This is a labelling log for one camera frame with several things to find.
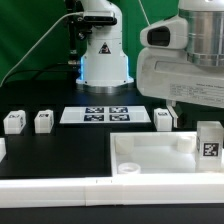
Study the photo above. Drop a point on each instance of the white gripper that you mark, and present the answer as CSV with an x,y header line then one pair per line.
x,y
166,74

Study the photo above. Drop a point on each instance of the white square tabletop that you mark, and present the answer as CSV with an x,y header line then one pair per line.
x,y
159,153

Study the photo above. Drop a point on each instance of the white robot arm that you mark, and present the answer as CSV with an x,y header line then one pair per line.
x,y
104,66

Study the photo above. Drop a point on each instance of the white front obstacle bar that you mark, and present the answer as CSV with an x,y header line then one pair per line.
x,y
119,190

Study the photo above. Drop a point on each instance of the white obstacle bar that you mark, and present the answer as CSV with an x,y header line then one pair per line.
x,y
2,149
119,190

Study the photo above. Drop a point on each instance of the white marker plate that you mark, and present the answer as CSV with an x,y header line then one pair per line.
x,y
105,114

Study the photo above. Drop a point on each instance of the white left obstacle bar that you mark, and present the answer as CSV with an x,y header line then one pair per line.
x,y
2,149

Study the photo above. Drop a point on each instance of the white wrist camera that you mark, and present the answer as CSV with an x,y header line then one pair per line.
x,y
171,33

